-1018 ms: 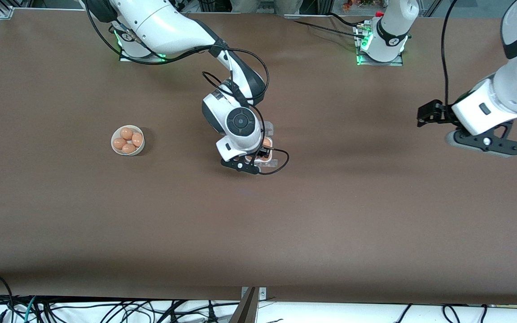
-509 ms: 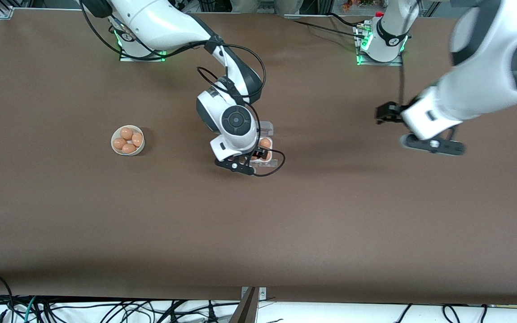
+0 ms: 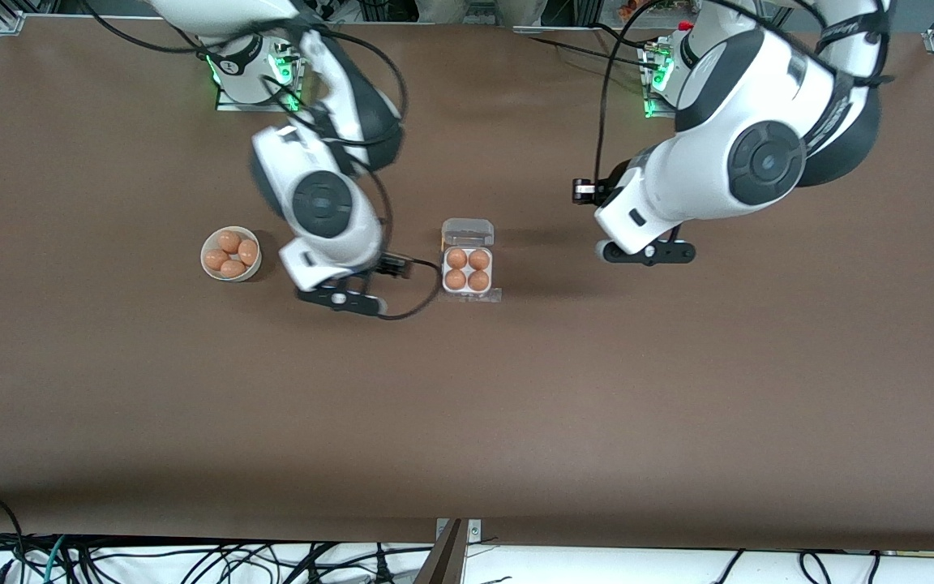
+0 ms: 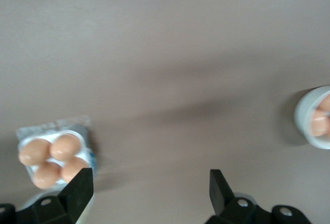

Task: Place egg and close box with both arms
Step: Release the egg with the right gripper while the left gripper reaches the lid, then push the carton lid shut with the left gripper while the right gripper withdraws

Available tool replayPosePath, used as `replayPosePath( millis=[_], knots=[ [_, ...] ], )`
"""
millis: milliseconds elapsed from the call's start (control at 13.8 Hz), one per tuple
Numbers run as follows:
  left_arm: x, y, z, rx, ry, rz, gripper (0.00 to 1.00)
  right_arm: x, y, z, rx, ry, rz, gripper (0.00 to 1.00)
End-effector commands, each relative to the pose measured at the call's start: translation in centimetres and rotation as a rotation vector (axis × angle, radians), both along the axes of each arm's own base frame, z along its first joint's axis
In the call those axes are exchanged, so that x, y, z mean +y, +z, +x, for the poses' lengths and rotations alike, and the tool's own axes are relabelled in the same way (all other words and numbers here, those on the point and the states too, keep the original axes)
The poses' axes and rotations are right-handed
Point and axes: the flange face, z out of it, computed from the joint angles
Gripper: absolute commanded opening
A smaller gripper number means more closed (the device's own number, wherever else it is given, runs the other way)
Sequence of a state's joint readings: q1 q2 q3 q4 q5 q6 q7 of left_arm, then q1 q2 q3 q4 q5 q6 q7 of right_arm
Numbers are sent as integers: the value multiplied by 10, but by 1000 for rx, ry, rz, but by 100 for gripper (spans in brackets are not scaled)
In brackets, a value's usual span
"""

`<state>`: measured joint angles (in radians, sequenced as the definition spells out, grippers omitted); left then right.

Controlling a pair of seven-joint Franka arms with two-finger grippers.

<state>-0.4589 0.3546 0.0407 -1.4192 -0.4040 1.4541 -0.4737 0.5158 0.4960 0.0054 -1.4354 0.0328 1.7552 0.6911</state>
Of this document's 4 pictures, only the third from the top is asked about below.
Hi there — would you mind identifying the silver metal bracket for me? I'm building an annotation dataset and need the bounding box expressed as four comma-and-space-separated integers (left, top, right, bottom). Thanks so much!
435, 518, 482, 546

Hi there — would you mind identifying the white round bowl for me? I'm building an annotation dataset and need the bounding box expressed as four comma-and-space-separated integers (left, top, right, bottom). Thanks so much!
200, 225, 263, 282

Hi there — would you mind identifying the teal cable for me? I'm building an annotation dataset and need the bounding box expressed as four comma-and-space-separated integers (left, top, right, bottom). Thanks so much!
25, 534, 71, 584

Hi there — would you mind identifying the dark angled bar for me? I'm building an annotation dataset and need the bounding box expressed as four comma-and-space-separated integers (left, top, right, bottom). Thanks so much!
413, 519, 468, 584

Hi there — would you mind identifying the colourful clutter behind table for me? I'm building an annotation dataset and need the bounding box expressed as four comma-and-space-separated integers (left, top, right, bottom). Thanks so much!
601, 0, 683, 24

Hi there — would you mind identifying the tangled black cable bundle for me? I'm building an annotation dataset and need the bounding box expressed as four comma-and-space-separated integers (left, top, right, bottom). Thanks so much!
0, 531, 435, 584

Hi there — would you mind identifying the black cable on table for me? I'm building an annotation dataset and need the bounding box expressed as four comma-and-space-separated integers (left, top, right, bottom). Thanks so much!
528, 23, 666, 70

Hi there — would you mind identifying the clear plastic egg carton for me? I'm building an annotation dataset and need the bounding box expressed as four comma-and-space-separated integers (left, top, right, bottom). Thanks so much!
440, 218, 503, 303

